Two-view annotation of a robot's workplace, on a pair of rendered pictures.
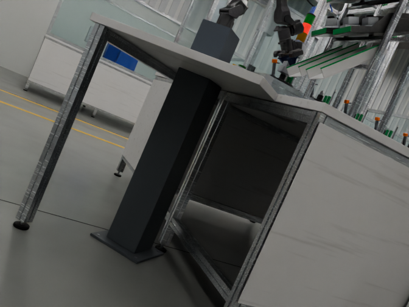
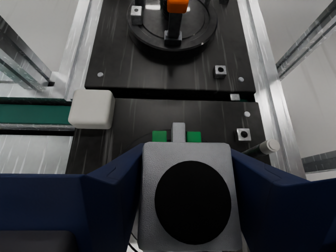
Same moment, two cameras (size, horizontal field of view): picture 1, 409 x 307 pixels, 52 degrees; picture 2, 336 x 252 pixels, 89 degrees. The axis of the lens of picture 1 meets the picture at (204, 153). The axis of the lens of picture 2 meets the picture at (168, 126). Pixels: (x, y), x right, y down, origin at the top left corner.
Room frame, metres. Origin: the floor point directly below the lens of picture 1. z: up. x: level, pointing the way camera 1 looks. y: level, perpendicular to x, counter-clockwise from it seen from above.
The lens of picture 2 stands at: (2.10, -0.20, 1.17)
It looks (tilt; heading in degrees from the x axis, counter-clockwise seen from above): 69 degrees down; 289
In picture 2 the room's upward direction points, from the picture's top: 7 degrees clockwise
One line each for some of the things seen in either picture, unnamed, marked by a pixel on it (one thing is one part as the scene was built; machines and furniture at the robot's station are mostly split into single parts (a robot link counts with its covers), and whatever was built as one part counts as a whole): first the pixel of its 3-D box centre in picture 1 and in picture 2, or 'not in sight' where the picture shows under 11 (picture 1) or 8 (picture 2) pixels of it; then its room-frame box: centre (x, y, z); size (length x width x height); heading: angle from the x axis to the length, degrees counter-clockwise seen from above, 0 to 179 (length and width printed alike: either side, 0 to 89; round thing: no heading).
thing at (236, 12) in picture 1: (230, 10); not in sight; (1.88, 0.15, 1.15); 0.09 x 0.07 x 0.06; 34
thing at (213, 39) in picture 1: (212, 50); not in sight; (1.87, 0.15, 0.96); 0.14 x 0.14 x 0.20; 70
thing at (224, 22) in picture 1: (225, 22); not in sight; (1.87, 0.15, 1.09); 0.07 x 0.07 x 0.06; 70
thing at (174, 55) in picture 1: (212, 78); not in sight; (1.85, 0.10, 0.84); 0.90 x 0.70 x 0.03; 160
